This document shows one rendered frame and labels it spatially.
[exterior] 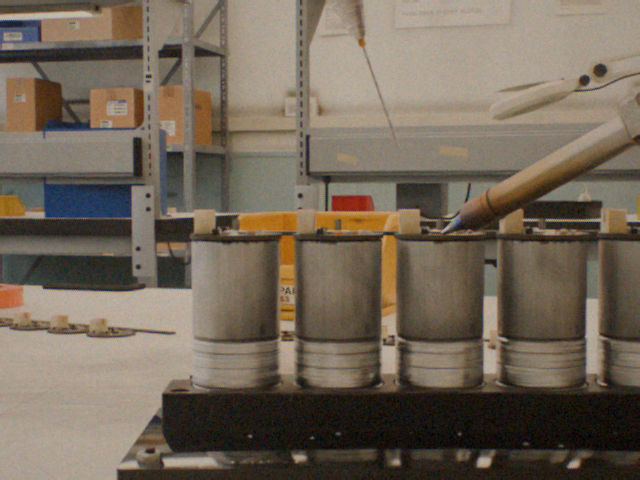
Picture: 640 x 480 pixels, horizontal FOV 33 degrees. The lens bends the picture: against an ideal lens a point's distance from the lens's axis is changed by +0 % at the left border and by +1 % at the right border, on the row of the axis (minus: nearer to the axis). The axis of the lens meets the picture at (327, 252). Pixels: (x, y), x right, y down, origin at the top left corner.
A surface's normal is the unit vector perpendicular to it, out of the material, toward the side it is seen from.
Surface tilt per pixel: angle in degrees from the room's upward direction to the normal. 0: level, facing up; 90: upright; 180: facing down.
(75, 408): 0
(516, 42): 90
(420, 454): 0
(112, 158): 90
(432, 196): 90
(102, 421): 0
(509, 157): 90
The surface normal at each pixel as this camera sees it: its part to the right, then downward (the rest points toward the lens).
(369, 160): -0.25, 0.06
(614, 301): -0.79, 0.04
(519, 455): 0.00, -1.00
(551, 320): 0.06, 0.06
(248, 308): 0.31, 0.05
